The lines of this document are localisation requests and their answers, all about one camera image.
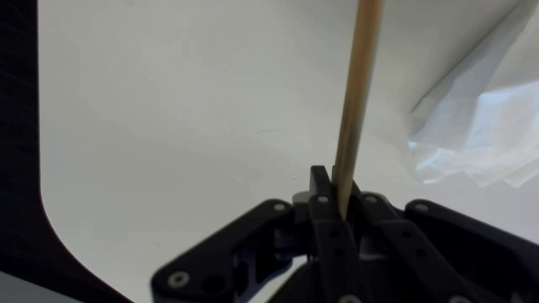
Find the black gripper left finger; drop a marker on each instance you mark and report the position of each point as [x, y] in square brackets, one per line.
[239, 259]

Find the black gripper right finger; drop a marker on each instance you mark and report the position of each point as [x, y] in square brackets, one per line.
[443, 256]

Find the thin wooden stick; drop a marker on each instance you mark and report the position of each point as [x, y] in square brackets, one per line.
[362, 54]

